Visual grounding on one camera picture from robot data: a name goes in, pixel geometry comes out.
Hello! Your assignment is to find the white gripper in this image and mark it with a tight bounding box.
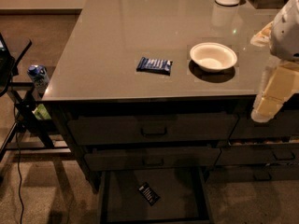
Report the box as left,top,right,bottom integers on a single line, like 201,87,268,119
250,22,299,123

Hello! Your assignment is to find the black rxbar chocolate bar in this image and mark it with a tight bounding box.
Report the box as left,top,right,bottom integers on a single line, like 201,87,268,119
138,182,160,206

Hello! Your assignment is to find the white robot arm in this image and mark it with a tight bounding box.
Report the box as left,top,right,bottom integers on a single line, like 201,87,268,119
250,0,299,123

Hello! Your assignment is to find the top right grey drawer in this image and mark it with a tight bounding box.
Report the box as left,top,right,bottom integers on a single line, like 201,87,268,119
231,110,299,139

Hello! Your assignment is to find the middle right grey drawer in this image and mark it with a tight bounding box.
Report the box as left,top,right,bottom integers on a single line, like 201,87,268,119
217,143,299,166

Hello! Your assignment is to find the bottom right grey drawer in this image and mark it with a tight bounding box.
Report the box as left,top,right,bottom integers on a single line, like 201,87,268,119
208,165,299,183

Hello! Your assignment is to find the grey counter cabinet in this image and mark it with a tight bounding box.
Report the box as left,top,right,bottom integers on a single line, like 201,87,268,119
43,0,298,188

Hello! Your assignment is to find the middle left grey drawer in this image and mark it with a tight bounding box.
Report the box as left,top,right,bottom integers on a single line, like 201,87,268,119
84,147,221,171

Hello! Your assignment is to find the open bottom grey drawer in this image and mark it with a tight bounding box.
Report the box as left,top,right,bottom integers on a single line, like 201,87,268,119
97,167,213,224

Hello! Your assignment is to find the top left grey drawer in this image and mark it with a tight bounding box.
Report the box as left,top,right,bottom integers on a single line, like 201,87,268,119
67,112,237,146

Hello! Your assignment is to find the white paper bowl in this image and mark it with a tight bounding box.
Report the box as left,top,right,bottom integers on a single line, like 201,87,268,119
190,42,237,73

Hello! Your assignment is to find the blue candy bar wrapper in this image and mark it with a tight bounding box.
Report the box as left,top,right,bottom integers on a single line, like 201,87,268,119
136,57,172,76

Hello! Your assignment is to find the green packet on cart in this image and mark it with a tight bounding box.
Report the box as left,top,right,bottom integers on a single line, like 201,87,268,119
33,104,50,120

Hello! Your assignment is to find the black side cart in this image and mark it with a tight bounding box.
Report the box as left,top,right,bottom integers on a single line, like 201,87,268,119
0,36,67,158

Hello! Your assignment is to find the black power cable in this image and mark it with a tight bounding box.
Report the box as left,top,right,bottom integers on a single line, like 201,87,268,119
12,103,26,224

